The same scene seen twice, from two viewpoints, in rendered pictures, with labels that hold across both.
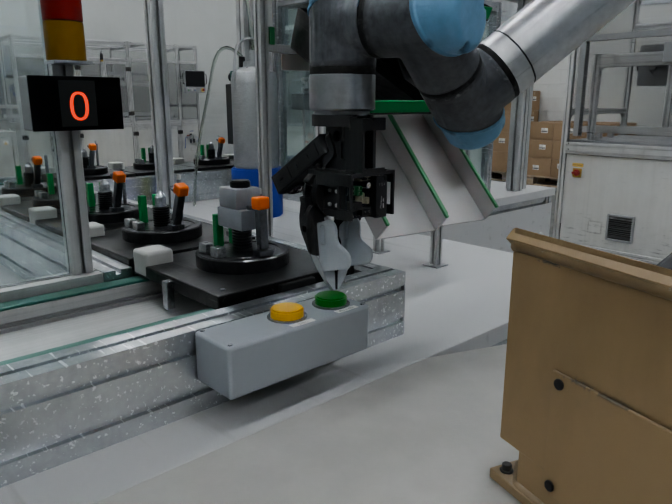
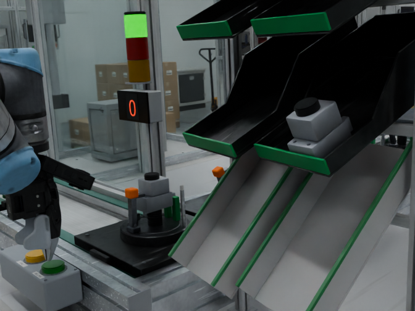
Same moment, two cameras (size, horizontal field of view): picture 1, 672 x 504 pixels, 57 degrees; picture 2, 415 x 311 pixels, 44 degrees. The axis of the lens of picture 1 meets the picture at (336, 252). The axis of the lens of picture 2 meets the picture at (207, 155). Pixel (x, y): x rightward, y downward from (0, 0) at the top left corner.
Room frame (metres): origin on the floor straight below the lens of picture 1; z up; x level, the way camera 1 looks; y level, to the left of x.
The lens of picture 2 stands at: (1.04, -0.84, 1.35)
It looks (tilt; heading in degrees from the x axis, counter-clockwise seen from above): 13 degrees down; 91
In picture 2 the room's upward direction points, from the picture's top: 3 degrees counter-clockwise
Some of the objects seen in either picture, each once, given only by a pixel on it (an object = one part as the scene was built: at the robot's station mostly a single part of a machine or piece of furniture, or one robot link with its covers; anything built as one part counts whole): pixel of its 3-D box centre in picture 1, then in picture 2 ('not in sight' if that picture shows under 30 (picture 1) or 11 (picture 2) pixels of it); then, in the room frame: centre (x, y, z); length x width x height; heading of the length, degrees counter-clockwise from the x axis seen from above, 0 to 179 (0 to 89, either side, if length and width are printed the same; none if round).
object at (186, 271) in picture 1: (243, 267); (156, 237); (0.90, 0.14, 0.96); 0.24 x 0.24 x 0.02; 43
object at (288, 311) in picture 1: (287, 315); (36, 258); (0.69, 0.06, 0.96); 0.04 x 0.04 x 0.02
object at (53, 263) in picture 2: (330, 302); (53, 268); (0.73, 0.01, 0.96); 0.04 x 0.04 x 0.02
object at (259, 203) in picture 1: (258, 222); (136, 206); (0.87, 0.11, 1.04); 0.04 x 0.02 x 0.08; 43
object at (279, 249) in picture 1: (242, 255); (155, 228); (0.90, 0.14, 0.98); 0.14 x 0.14 x 0.02
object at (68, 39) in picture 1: (64, 41); (139, 70); (0.86, 0.36, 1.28); 0.05 x 0.05 x 0.05
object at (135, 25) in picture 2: not in sight; (135, 26); (0.86, 0.36, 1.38); 0.05 x 0.05 x 0.05
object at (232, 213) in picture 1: (237, 202); (157, 189); (0.91, 0.15, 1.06); 0.08 x 0.04 x 0.07; 43
